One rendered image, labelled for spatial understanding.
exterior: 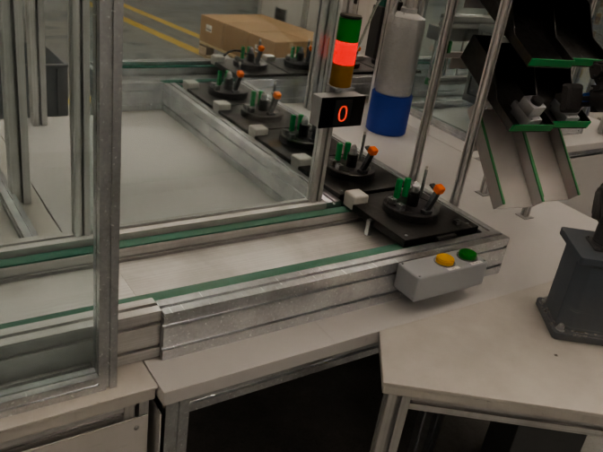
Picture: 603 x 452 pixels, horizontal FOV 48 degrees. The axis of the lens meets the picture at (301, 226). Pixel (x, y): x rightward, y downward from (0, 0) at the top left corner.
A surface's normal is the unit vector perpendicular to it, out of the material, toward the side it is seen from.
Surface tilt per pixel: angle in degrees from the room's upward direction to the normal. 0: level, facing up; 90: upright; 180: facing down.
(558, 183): 45
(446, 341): 0
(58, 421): 90
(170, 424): 90
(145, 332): 90
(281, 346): 0
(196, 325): 90
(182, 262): 0
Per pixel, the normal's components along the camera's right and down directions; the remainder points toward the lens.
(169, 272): 0.14, -0.89
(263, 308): 0.54, 0.44
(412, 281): -0.83, 0.14
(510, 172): 0.36, -0.30
